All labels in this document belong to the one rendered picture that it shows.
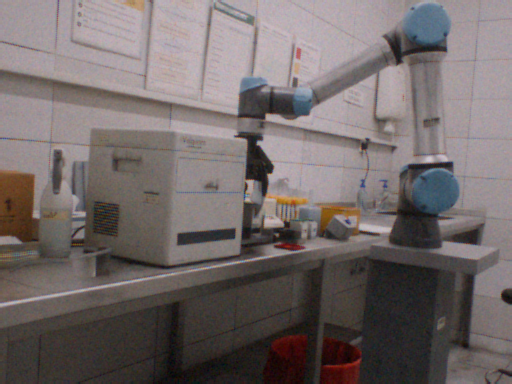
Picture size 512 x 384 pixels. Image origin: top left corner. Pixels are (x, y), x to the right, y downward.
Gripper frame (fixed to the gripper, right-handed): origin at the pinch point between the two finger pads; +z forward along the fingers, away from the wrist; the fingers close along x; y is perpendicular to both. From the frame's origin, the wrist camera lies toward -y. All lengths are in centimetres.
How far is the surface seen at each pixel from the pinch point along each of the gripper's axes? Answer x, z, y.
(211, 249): 4.3, 8.3, 21.6
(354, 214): 2, 4, -68
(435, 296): 45, 19, -24
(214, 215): 4.3, 0.2, 21.3
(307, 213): -6.6, 3.3, -46.0
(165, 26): -57, -59, -24
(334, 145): -59, -26, -173
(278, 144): -60, -23, -111
